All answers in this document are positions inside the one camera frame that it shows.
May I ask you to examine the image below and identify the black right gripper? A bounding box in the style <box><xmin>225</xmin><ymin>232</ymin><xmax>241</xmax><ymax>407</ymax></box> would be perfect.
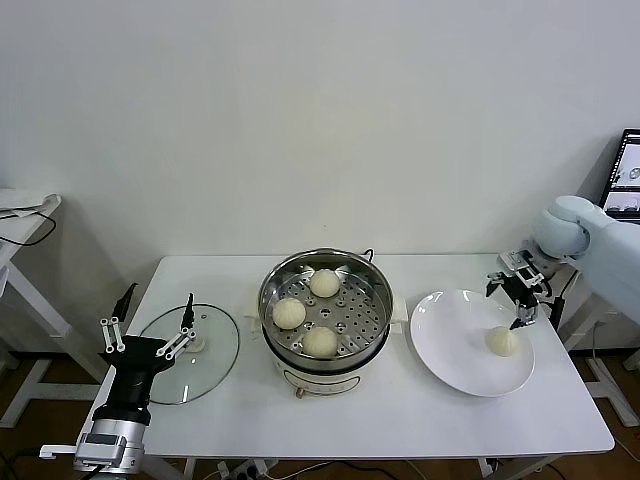
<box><xmin>485</xmin><ymin>270</ymin><xmax>540</xmax><ymax>332</ymax></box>

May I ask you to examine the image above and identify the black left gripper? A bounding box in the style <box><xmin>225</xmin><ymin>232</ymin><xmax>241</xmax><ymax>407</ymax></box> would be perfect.
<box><xmin>92</xmin><ymin>283</ymin><xmax>196</xmax><ymax>425</ymax></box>

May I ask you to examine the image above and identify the white steamed baozi bun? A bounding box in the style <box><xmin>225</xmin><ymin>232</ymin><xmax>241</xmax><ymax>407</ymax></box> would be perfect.
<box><xmin>302</xmin><ymin>326</ymin><xmax>339</xmax><ymax>359</ymax></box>
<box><xmin>308</xmin><ymin>268</ymin><xmax>341</xmax><ymax>299</ymax></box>
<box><xmin>272</xmin><ymin>297</ymin><xmax>307</xmax><ymax>331</ymax></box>
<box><xmin>484</xmin><ymin>325</ymin><xmax>525</xmax><ymax>358</ymax></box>

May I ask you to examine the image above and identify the round glass pot lid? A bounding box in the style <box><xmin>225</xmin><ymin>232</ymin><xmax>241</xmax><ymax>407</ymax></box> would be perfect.
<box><xmin>135</xmin><ymin>303</ymin><xmax>241</xmax><ymax>405</ymax></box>

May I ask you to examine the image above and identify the stainless steel steamer basket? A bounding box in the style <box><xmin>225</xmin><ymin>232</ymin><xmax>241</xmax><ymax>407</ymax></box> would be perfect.
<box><xmin>258</xmin><ymin>248</ymin><xmax>395</xmax><ymax>362</ymax></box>

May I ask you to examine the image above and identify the white round plate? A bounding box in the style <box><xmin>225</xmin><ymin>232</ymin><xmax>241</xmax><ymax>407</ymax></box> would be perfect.
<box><xmin>409</xmin><ymin>288</ymin><xmax>535</xmax><ymax>399</ymax></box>

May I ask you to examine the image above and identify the white side table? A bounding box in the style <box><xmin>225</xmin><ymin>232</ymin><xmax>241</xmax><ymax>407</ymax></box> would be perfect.
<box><xmin>549</xmin><ymin>264</ymin><xmax>640</xmax><ymax>429</ymax></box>
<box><xmin>0</xmin><ymin>188</ymin><xmax>111</xmax><ymax>430</ymax></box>

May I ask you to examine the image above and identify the white cloth bundle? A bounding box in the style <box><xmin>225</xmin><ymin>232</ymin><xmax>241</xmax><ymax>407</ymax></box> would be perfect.
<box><xmin>0</xmin><ymin>188</ymin><xmax>64</xmax><ymax>221</ymax></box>

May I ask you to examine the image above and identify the white power strip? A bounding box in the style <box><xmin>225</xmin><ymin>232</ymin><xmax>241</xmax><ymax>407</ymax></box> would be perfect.
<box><xmin>215</xmin><ymin>459</ymin><xmax>275</xmax><ymax>480</ymax></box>

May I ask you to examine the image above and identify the white electric cooking pot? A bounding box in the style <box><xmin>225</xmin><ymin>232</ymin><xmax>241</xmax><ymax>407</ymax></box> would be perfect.
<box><xmin>243</xmin><ymin>287</ymin><xmax>409</xmax><ymax>399</ymax></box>

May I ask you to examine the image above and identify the grey open laptop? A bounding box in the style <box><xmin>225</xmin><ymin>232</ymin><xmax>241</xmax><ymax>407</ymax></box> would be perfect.
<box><xmin>599</xmin><ymin>128</ymin><xmax>640</xmax><ymax>224</ymax></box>

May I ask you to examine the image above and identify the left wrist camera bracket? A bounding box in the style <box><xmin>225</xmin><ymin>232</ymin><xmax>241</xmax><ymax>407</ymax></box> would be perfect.
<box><xmin>38</xmin><ymin>432</ymin><xmax>129</xmax><ymax>466</ymax></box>

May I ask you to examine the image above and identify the thin black cable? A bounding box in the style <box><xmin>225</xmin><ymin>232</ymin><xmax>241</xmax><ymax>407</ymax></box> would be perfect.
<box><xmin>0</xmin><ymin>207</ymin><xmax>57</xmax><ymax>247</ymax></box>

